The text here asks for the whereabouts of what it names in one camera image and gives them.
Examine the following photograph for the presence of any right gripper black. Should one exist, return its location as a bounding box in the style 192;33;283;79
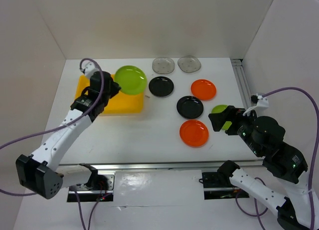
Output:
207;103;263;155

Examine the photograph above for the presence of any green plate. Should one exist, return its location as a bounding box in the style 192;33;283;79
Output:
211;105;232;131
114;65;148;95

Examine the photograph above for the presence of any orange plate front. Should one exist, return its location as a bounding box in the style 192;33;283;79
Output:
179;120;209;148

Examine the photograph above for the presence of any orange plate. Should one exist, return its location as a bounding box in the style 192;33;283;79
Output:
179;120;209;148
190;79;217;101

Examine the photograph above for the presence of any black plate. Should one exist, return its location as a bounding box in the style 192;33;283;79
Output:
149;76;174;97
176;96;204;119

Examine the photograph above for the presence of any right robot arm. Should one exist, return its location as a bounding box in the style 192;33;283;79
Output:
208;106;319;230

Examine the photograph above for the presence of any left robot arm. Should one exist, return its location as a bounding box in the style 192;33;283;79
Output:
15;71;120;199

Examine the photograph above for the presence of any orange plate back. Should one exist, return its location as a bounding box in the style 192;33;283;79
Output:
190;79;217;101

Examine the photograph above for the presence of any clear glass plate left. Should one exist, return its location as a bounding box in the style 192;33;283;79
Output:
152;57;175;74

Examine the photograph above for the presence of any clear glass plate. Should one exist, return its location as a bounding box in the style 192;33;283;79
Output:
152;57;175;74
177;55;201;73

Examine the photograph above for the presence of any clear glass plate right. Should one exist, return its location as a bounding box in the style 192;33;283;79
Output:
177;55;201;73

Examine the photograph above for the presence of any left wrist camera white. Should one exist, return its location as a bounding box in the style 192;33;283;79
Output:
80;62;99;79

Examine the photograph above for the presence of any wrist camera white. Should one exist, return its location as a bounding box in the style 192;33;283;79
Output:
243;93;269;116
80;62;99;79

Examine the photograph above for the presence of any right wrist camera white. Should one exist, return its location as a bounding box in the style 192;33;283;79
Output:
243;93;269;116

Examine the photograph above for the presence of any aluminium rail right side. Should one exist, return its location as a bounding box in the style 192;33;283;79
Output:
230;59;251;98

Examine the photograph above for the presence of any aluminium rail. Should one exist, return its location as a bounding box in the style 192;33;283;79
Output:
230;59;251;98
57;160;265;173

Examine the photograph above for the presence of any aluminium rail front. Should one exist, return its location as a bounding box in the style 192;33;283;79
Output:
57;160;265;173

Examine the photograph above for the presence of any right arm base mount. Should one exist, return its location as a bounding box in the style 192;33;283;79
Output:
198;172;249;200

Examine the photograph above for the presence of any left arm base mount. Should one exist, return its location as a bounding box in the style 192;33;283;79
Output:
66;169;115;203

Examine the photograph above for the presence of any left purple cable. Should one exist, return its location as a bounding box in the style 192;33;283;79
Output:
0;58;105;230

